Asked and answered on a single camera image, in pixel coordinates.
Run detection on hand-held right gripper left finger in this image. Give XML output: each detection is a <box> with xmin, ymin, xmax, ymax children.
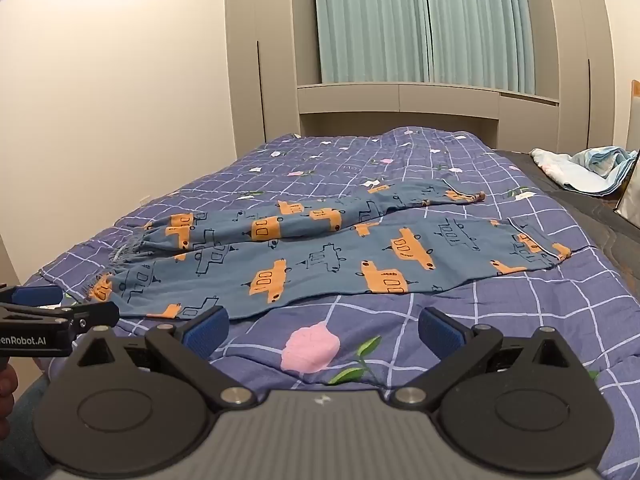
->
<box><xmin>74</xmin><ymin>306</ymin><xmax>256</xmax><ymax>409</ymax></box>

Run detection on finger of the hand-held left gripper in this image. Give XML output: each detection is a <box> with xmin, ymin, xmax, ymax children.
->
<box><xmin>0</xmin><ymin>285</ymin><xmax>64</xmax><ymax>309</ymax></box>
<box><xmin>64</xmin><ymin>301</ymin><xmax>121</xmax><ymax>333</ymax></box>

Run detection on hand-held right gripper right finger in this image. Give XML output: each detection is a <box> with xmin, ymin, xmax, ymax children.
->
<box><xmin>392</xmin><ymin>307</ymin><xmax>573</xmax><ymax>408</ymax></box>

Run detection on blue pants with orange print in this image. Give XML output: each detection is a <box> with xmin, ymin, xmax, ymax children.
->
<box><xmin>90</xmin><ymin>178</ymin><xmax>572</xmax><ymax>322</ymax></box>

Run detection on person's left hand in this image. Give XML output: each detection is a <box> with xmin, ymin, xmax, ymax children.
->
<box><xmin>0</xmin><ymin>366</ymin><xmax>19</xmax><ymax>423</ymax></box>

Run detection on blue checked floral blanket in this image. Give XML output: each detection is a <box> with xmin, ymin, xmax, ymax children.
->
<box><xmin>39</xmin><ymin>126</ymin><xmax>640</xmax><ymax>480</ymax></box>

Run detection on person's leg in jeans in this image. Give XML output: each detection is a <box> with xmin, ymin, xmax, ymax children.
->
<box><xmin>0</xmin><ymin>377</ymin><xmax>53</xmax><ymax>467</ymax></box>

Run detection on light blue crumpled cloth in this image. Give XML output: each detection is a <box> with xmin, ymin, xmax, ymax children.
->
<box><xmin>530</xmin><ymin>146</ymin><xmax>640</xmax><ymax>197</ymax></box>

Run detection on pale upright board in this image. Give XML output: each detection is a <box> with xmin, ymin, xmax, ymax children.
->
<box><xmin>614</xmin><ymin>79</ymin><xmax>640</xmax><ymax>222</ymax></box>

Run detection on tall beige wardrobe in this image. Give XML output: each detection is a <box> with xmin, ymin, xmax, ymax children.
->
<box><xmin>223</xmin><ymin>0</ymin><xmax>322</xmax><ymax>144</ymax></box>
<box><xmin>520</xmin><ymin>0</ymin><xmax>632</xmax><ymax>157</ymax></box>

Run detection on teal curtain panel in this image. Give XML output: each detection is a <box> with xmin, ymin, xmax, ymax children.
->
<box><xmin>312</xmin><ymin>0</ymin><xmax>432</xmax><ymax>86</ymax></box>
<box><xmin>421</xmin><ymin>0</ymin><xmax>537</xmax><ymax>95</ymax></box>

